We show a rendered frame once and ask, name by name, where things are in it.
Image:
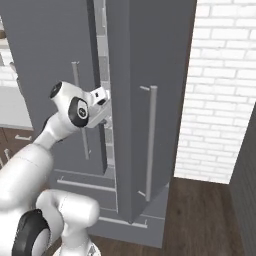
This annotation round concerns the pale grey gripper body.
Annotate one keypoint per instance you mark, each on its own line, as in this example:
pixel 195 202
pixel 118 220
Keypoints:
pixel 98 115

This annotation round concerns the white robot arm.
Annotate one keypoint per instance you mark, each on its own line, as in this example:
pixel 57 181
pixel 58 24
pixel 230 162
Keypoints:
pixel 26 173

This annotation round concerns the grey fridge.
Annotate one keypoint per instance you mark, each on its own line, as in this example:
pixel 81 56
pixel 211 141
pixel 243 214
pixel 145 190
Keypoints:
pixel 104 50

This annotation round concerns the grey fridge door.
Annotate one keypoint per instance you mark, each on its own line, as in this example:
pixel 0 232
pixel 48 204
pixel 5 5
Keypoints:
pixel 146 43
pixel 43 50

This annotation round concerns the dark grey counter side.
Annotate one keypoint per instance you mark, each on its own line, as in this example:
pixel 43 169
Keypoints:
pixel 245 186

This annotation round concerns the grey freezer drawer front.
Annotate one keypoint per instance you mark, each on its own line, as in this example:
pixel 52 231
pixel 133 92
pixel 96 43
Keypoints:
pixel 83 198
pixel 153 226

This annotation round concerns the brown wooden drawer front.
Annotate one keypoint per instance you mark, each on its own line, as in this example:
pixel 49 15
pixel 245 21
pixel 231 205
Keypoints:
pixel 13 131

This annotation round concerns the brown wooden cupboard door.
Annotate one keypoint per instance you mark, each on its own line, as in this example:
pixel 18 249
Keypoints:
pixel 11 151

